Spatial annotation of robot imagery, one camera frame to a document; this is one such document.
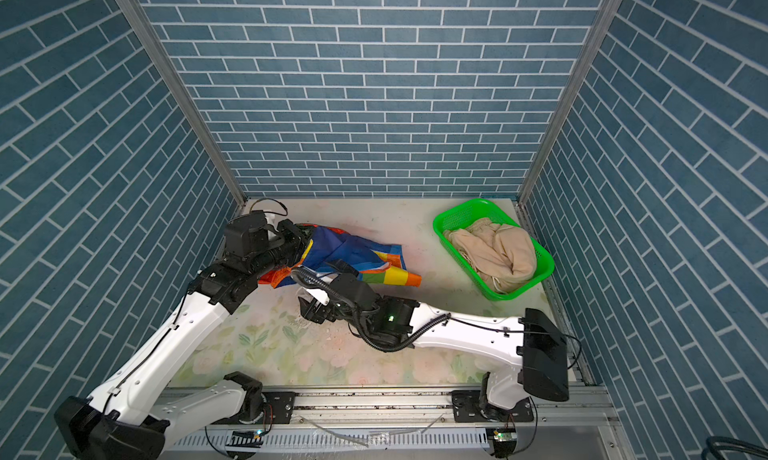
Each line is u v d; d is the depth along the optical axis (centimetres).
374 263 82
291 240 63
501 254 96
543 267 93
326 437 71
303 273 41
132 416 39
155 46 79
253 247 54
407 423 72
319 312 58
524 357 41
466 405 74
